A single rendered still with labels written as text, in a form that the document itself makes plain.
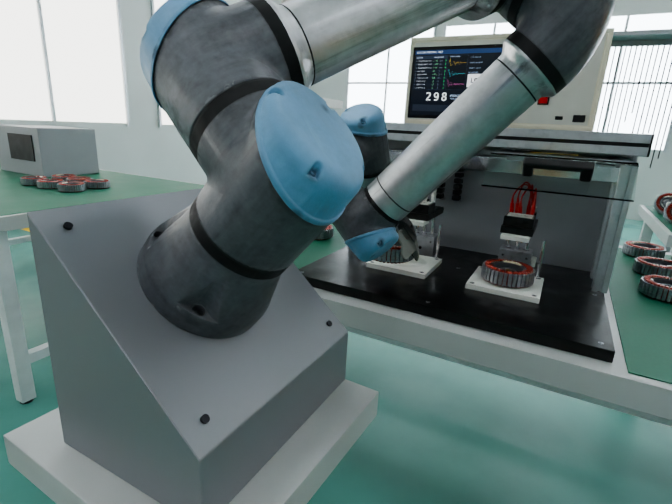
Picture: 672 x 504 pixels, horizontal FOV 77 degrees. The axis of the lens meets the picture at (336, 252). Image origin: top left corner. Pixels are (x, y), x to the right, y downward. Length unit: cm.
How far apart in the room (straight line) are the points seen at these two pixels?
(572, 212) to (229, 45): 100
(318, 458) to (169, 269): 26
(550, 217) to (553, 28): 72
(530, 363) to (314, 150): 58
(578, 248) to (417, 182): 73
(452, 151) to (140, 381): 46
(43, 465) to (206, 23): 47
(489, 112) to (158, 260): 43
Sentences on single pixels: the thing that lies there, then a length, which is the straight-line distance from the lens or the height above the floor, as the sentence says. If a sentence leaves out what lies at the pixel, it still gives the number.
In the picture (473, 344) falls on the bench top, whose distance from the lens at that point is 82.
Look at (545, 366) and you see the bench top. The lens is 81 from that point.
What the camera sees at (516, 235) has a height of 88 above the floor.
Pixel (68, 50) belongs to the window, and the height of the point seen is 171.
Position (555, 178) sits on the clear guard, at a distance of 85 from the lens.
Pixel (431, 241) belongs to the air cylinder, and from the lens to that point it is 118.
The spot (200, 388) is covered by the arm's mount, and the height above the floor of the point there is 86.
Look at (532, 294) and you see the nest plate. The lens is 98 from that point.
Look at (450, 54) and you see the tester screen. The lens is 117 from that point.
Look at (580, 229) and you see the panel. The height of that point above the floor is 88.
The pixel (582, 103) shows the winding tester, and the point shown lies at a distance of 112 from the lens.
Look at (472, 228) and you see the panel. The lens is 128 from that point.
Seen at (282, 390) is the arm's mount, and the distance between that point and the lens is 48.
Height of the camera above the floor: 110
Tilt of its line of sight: 17 degrees down
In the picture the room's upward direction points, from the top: 3 degrees clockwise
